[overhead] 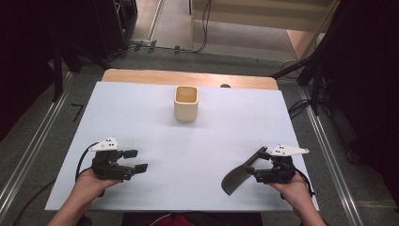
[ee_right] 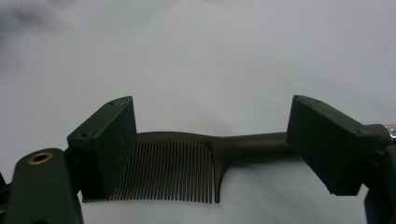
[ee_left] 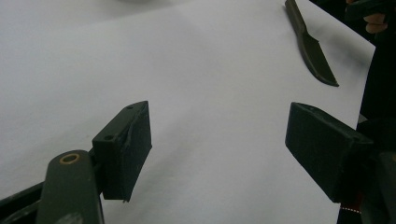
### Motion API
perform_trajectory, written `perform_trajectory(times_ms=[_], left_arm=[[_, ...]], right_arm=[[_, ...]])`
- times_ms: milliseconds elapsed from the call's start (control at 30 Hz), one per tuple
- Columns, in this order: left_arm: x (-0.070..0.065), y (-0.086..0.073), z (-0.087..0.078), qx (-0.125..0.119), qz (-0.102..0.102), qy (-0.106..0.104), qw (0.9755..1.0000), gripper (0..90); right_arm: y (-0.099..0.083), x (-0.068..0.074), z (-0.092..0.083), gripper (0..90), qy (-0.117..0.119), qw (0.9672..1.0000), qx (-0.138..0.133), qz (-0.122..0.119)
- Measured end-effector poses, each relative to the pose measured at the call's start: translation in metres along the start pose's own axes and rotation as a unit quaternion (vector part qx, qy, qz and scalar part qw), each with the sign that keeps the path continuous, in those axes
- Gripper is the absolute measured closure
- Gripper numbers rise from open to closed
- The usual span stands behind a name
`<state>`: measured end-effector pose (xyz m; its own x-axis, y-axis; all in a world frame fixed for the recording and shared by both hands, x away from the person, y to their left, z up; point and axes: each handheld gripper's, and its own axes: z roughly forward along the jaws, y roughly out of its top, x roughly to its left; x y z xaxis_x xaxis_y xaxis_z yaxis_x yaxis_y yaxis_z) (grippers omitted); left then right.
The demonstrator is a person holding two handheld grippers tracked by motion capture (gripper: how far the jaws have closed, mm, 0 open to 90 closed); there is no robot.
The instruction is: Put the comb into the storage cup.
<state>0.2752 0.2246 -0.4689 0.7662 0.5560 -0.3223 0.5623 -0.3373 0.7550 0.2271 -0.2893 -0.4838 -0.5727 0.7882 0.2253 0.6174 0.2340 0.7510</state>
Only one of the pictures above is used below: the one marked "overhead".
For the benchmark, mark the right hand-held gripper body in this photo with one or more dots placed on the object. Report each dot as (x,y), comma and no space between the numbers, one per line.
(282,169)

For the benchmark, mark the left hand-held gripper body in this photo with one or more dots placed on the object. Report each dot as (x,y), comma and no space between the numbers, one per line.
(108,164)

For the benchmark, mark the dark slotted spatula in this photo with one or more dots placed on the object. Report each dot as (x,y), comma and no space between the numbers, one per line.
(233,180)

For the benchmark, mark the cream square cup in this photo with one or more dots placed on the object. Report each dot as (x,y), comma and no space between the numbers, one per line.
(186,109)

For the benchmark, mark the person's right hand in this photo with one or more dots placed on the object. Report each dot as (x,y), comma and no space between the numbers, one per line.
(296,191)

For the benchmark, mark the person's left hand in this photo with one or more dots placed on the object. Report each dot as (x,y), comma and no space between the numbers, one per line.
(91,185)

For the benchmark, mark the white board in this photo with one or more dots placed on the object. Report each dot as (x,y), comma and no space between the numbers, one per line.
(194,150)

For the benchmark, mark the person's dark red clothing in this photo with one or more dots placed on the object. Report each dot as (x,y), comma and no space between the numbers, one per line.
(194,219)

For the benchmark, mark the dark table grommet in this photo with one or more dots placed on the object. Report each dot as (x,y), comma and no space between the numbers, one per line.
(225,85)

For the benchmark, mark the black metal stand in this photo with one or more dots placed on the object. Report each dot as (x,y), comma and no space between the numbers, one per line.
(58,72)
(315,84)

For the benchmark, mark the wooden table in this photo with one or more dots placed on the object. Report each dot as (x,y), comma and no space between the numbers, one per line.
(188,78)

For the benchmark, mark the black curtain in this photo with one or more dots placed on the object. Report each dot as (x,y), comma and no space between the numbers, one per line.
(367,78)

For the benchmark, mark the black equipment cabinet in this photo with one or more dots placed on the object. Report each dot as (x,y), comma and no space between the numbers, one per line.
(116,25)

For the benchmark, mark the wooden platform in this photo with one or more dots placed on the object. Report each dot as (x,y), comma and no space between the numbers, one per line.
(251,15)

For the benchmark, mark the aluminium floor rail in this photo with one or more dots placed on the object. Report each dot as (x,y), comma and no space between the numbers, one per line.
(34,147)
(332,157)

